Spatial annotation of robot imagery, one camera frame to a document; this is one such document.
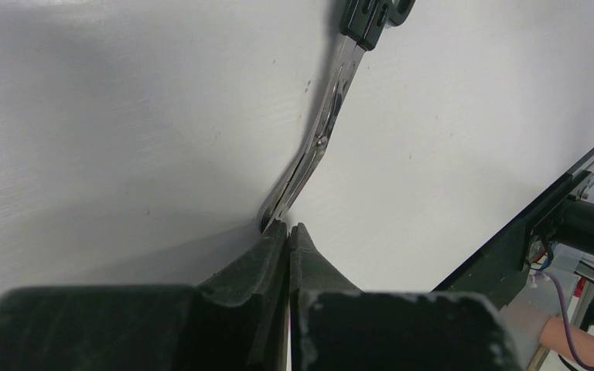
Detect black handled scissors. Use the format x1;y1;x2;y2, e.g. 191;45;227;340
259;0;415;232

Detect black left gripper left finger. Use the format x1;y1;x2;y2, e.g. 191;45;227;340
0;221;288;370

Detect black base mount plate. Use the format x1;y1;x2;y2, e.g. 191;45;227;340
434;170;590;309

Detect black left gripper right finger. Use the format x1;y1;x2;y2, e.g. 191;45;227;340
288;224;522;370

